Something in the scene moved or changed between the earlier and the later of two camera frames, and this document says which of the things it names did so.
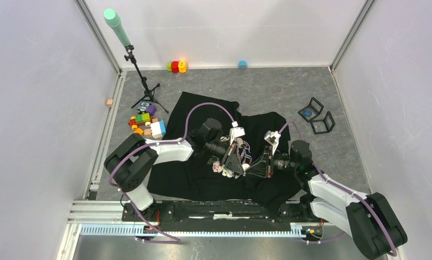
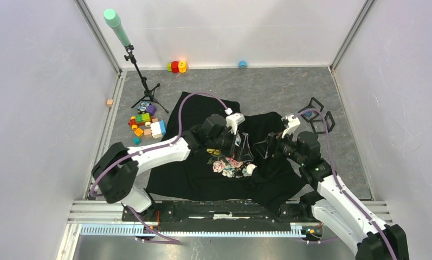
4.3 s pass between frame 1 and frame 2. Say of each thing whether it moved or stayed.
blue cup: stayed
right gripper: moved
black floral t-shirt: stayed
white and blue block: stayed
